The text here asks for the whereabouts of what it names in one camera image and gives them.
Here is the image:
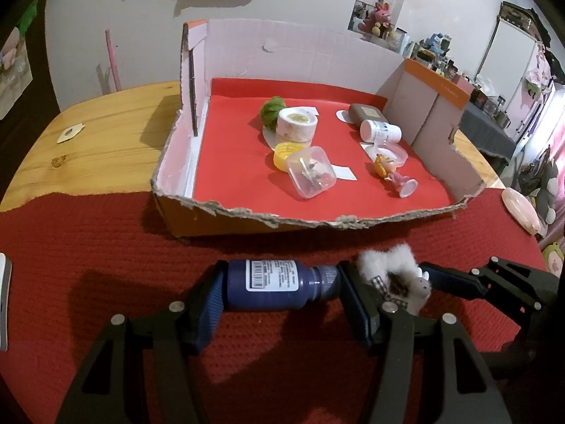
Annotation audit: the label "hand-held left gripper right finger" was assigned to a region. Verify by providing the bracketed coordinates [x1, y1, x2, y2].
[336, 261, 515, 424]

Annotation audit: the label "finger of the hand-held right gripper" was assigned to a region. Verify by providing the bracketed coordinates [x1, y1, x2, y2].
[417, 258, 552, 310]

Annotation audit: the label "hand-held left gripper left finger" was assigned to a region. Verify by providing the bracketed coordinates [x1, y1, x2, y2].
[55, 260, 230, 424]

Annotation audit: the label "white fluffy plush toy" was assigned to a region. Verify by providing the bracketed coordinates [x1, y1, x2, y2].
[357, 247, 432, 314]

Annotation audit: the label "dark blue bottle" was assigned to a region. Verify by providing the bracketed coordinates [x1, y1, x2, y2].
[223, 258, 341, 312]

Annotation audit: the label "pink figure toy white base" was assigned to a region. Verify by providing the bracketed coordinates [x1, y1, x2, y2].
[388, 171, 418, 198]

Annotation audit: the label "yellow figure toy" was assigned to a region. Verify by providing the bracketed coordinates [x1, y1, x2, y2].
[373, 152, 398, 176]

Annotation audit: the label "clear round lid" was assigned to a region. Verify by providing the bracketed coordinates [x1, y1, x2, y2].
[374, 139, 409, 169]

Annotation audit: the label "clear square plastic container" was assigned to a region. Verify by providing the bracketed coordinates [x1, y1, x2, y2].
[286, 146, 338, 199]

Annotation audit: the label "white pill bottle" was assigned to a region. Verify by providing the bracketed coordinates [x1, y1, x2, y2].
[359, 119, 403, 144]

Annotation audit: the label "yellow bottle cap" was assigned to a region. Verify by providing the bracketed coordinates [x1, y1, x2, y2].
[273, 141, 313, 171]

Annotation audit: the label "grey square case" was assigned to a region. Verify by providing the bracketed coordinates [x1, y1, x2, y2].
[348, 103, 389, 126]

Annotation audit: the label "white round jar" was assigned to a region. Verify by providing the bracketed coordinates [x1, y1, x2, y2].
[276, 107, 319, 144]

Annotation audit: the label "green fuzzy toy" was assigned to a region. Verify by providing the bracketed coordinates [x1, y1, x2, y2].
[258, 96, 289, 129]

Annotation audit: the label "orange cardboard box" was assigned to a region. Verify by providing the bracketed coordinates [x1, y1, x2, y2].
[151, 18, 487, 243]

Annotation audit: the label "red knitted blanket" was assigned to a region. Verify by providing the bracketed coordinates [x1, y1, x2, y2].
[0, 188, 546, 424]

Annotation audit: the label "pink glasses case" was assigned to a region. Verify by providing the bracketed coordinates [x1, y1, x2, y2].
[502, 187, 545, 236]

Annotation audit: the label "pile of plush toys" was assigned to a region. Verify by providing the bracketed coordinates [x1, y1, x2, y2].
[516, 146, 565, 275]

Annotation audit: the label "dark tablecloth side table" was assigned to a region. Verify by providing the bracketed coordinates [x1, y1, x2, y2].
[459, 101, 519, 173]

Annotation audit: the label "white remote control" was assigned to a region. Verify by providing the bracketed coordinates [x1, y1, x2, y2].
[0, 253, 13, 352]

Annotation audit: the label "white fridge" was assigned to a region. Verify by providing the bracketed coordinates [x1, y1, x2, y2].
[474, 2, 546, 142]

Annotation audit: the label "clutter of bottles and boxes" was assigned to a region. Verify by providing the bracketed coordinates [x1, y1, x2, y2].
[388, 26, 513, 124]

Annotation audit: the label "pink stick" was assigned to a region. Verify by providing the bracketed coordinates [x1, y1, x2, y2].
[105, 29, 123, 91]

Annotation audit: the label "pink rabbit plush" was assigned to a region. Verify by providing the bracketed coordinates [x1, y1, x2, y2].
[357, 2, 396, 38]

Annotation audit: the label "dark box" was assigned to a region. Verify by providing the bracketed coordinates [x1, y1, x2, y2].
[498, 1, 539, 27]

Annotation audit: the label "beige hanging paper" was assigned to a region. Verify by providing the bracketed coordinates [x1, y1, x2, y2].
[0, 35, 34, 120]

